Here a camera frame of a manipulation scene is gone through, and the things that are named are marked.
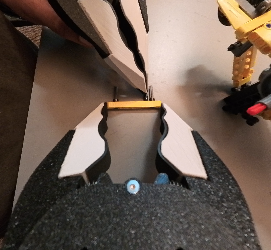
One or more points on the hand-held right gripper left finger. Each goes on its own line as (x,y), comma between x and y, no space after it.
(84,144)

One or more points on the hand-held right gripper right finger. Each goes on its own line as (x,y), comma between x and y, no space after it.
(182,146)

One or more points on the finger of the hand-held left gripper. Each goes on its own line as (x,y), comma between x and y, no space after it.
(133,11)
(109,36)

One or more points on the black toy connector pin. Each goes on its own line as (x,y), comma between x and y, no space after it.
(115,94)

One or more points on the yellow perforated toy beam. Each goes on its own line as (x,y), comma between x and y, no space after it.
(133,104)

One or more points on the yellow black toy brick vehicle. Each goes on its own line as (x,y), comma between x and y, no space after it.
(254,34)

